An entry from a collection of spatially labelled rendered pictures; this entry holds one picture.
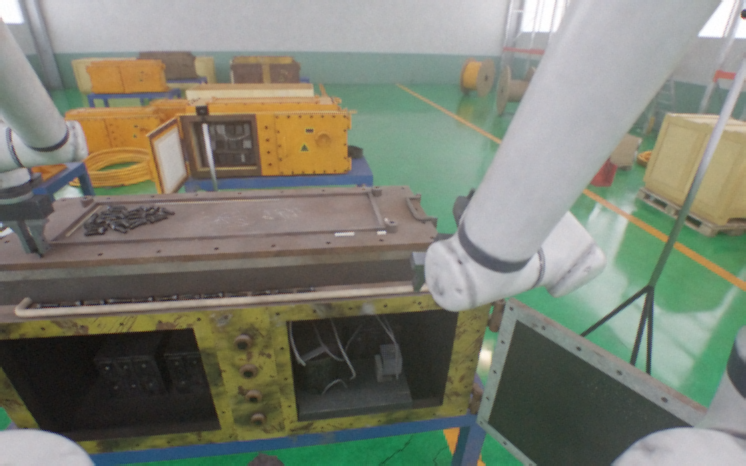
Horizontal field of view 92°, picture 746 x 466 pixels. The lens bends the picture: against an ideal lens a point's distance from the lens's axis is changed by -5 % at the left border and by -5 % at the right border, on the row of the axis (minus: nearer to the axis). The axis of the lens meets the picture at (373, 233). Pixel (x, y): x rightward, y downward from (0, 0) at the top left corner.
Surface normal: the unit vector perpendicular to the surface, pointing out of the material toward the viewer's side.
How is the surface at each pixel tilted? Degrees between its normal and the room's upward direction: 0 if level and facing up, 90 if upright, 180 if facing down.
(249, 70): 90
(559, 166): 105
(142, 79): 90
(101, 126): 90
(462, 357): 90
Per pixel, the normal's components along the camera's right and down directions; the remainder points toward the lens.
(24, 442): 0.11, -0.95
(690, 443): -0.10, -0.91
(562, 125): -0.66, 0.47
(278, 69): 0.17, 0.47
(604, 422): -0.78, 0.28
